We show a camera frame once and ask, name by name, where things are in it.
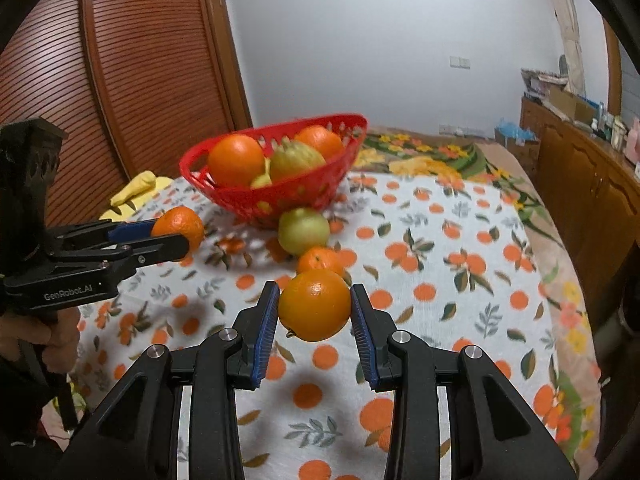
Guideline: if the yellow plush toy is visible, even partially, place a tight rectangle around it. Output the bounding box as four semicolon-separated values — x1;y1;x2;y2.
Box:
99;170;172;222

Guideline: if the floral bed blanket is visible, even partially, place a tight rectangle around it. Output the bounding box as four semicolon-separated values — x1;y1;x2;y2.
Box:
331;129;601;479

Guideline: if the green apple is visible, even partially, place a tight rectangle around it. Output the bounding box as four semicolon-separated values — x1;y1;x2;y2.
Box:
250;158;272;188

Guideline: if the small kumquat orange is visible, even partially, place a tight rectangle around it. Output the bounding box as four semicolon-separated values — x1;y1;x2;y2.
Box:
151;206;205;254

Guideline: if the blue bag in box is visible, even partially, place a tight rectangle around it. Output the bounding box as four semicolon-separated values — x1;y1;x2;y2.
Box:
495;119;540;165

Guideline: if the beige curtain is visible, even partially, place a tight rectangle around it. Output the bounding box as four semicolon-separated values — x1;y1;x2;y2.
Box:
551;0;586;96

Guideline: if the cardboard box on cabinet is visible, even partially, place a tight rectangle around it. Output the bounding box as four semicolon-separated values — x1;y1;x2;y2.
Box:
548;86;597;125

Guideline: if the red perforated plastic basket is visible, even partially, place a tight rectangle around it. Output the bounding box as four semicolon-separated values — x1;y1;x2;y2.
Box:
179;113;368;226

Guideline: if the orange-print tablecloth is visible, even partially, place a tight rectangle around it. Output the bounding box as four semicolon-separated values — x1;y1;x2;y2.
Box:
76;182;560;479

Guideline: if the green pear near basket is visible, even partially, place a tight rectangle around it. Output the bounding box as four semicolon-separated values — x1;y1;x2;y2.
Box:
278;208;331;256

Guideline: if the large orange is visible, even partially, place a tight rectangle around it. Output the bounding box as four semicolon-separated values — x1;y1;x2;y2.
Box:
207;133;266;188
294;125;345;160

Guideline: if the left hand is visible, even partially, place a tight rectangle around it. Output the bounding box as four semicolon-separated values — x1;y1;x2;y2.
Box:
0;308;80;374

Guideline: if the mandarin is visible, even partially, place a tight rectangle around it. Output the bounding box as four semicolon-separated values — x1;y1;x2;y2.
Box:
278;269;352;342
296;246;345;278

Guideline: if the white wall switch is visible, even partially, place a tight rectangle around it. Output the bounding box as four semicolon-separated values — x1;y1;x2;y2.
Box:
449;56;471;70

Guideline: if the yellow-green pear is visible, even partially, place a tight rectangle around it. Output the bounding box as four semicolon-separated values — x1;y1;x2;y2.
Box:
270;139;326;182

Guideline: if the wooden sideboard cabinet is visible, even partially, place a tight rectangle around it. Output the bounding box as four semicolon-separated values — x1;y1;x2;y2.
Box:
520;98;639;326

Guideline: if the pink bottle on cabinet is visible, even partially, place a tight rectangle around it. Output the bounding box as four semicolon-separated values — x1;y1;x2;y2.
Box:
625;117;640;165

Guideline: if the wooden louvred wardrobe door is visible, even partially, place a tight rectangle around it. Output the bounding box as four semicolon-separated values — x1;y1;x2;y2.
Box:
1;0;252;226

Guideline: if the mandarin front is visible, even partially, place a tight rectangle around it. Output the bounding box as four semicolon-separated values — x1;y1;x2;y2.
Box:
278;269;352;342

